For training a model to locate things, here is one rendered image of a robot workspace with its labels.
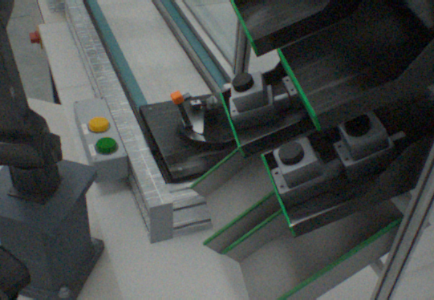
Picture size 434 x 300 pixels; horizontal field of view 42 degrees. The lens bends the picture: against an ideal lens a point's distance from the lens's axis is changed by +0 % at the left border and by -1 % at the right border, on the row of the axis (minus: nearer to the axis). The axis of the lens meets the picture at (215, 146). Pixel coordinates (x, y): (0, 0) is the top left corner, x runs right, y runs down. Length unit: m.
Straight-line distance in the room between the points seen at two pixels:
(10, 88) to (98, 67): 0.66
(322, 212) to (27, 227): 0.44
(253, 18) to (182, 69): 0.72
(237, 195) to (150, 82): 0.55
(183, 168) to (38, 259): 0.32
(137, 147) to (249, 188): 0.31
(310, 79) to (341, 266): 0.26
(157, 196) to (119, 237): 0.12
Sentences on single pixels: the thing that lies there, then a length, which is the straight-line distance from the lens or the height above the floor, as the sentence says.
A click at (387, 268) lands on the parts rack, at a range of 0.76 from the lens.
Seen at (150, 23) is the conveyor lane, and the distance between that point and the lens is 1.66.
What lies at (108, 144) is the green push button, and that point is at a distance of 1.12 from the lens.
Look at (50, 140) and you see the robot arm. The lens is 0.83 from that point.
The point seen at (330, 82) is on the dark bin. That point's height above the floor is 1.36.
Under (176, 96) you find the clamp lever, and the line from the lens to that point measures 1.08.
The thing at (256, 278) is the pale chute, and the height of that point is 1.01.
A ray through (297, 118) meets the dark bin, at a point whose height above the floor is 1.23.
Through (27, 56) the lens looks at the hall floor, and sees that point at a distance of 3.35.
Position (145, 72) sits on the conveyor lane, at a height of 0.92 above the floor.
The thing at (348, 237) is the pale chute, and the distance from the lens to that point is 0.80.
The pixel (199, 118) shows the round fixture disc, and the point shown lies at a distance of 1.16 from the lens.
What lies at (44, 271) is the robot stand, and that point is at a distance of 0.97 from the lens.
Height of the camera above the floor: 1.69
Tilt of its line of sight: 40 degrees down
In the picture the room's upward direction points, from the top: 5 degrees clockwise
